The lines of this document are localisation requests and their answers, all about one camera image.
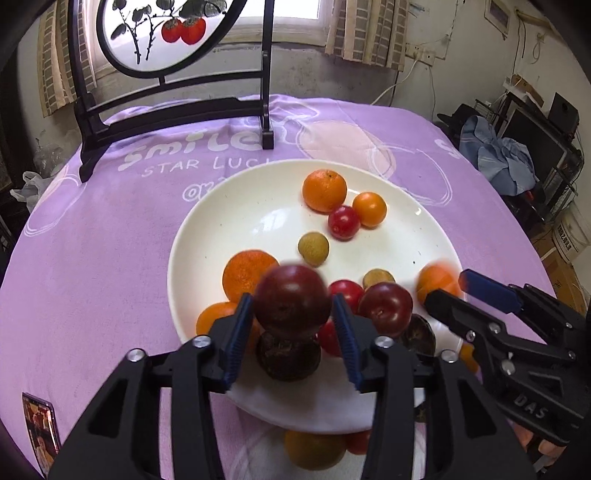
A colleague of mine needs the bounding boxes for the checked curtain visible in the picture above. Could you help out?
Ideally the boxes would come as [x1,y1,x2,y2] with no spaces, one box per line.
[38,0,98,116]
[324,0,409,72]

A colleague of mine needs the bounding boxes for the smartphone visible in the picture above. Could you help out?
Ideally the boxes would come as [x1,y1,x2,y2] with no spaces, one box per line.
[21,392,62,478]

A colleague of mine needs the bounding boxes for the purple printed tablecloth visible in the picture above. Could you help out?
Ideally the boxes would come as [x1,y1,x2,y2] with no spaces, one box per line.
[0,93,561,480]

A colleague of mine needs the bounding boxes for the black hat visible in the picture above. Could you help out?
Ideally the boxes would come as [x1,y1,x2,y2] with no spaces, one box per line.
[436,104,481,139]

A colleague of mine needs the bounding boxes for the yellow-orange round fruit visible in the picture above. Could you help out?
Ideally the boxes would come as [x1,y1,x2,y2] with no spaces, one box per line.
[352,191,387,228]

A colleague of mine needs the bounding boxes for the black computer monitor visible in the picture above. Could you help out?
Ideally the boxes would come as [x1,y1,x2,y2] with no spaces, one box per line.
[501,92,583,185]

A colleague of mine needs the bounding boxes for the blue clothes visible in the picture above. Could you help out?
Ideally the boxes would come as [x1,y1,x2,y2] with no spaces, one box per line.
[459,115,539,197]

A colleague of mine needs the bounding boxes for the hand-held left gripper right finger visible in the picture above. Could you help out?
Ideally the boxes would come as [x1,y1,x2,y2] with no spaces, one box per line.
[331,292,529,480]

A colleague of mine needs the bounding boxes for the large orange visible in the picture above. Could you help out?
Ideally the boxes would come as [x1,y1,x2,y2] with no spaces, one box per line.
[302,169,348,213]

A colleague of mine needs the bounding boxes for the red tomato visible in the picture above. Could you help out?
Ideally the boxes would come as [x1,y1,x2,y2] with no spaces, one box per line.
[316,318,345,358]
[327,279,365,315]
[328,206,361,241]
[345,430,372,455]

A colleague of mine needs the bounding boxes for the dark purple plum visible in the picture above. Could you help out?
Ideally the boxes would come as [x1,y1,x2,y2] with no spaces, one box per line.
[253,264,332,337]
[358,282,414,339]

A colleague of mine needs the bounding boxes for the white cable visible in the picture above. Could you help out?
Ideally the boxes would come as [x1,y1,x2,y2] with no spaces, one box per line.
[369,58,419,108]

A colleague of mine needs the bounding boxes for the wall socket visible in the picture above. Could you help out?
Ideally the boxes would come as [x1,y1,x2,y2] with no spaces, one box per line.
[405,43,435,65]

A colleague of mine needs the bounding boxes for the white bucket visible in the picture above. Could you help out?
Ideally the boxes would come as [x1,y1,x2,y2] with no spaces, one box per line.
[551,203,591,264]

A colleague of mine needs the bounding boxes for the white oval plate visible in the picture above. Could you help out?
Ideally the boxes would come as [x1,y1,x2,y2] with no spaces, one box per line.
[167,159,466,435]

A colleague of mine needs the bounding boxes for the medium orange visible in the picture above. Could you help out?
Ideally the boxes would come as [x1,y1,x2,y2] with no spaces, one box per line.
[222,250,280,305]

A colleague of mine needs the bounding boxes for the white plastic bag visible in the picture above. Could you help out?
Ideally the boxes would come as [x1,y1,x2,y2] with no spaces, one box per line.
[10,171,56,214]

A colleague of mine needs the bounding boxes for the small mandarin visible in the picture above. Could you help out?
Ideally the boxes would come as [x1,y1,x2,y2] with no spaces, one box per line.
[457,342,481,374]
[416,262,464,306]
[196,301,263,354]

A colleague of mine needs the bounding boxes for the person's right hand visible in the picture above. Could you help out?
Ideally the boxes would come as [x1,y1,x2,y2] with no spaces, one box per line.
[517,425,561,464]

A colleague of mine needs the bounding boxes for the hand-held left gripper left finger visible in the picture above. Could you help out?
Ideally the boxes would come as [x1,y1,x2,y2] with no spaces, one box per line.
[48,292,254,480]

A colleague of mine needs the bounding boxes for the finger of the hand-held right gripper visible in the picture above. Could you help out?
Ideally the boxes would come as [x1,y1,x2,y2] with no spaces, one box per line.
[424,290,573,370]
[459,269,587,347]

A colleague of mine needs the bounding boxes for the window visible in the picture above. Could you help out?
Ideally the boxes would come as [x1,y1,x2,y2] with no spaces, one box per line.
[217,0,333,47]

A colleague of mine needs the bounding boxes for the dark wrinkled fruit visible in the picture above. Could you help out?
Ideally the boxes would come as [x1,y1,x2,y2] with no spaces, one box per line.
[256,329,322,382]
[399,314,437,358]

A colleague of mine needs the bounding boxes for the small yellow-green lychee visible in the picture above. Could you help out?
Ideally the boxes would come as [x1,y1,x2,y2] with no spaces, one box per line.
[362,269,396,291]

